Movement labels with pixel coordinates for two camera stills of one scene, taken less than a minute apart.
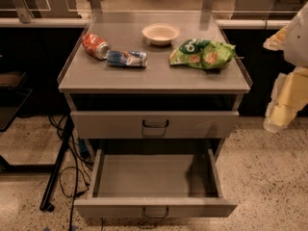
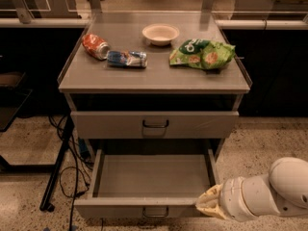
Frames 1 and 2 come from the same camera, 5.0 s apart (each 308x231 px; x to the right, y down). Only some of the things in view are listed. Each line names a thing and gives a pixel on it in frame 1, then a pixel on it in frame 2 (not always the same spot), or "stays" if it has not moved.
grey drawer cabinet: (154, 86) stays
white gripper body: (297, 45) → (231, 198)
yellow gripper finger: (282, 108) → (209, 202)
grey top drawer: (152, 125) stays
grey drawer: (155, 184) stays
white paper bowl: (161, 34) stays
